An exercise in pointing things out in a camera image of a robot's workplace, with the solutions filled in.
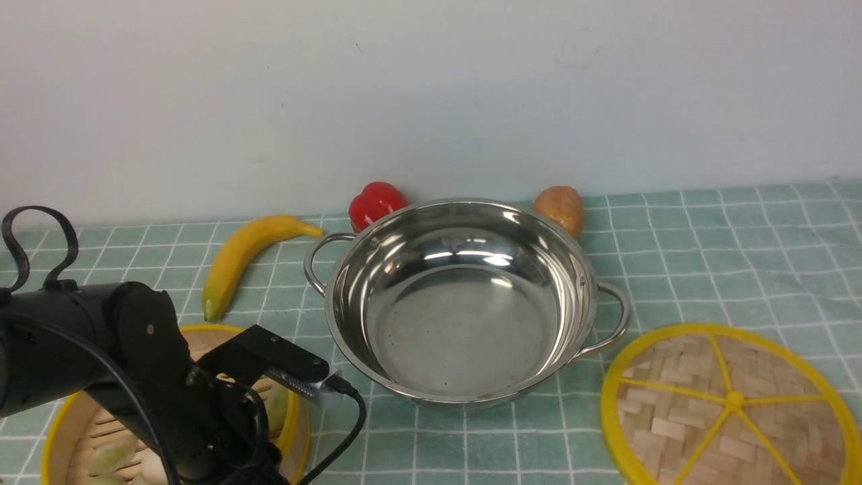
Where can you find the stainless steel pot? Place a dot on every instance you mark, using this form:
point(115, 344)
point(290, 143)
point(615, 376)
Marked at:
point(463, 302)

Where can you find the green checkered tablecloth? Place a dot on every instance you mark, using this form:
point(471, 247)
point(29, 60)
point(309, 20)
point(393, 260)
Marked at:
point(780, 260)

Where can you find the pale green dumpling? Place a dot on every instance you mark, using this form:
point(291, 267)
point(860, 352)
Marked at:
point(110, 457)

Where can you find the brown potato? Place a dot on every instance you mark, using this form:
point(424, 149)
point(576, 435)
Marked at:
point(563, 205)

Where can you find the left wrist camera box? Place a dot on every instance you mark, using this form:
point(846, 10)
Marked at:
point(256, 352)

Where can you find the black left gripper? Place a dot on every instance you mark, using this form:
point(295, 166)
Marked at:
point(210, 431)

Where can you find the woven bamboo steamer lid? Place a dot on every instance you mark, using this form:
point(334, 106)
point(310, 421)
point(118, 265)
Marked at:
point(710, 404)

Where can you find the green leaf dumpling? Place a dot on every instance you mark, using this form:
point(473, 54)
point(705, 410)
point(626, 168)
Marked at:
point(276, 405)

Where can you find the red bell pepper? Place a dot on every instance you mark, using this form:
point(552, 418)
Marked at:
point(377, 200)

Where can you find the white round bun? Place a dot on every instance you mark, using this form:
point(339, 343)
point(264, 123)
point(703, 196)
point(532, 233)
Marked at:
point(151, 469)

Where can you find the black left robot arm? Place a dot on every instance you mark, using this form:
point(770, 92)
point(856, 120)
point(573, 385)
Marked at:
point(50, 351)

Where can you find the yellow banana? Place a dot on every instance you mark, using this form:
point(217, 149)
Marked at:
point(238, 252)

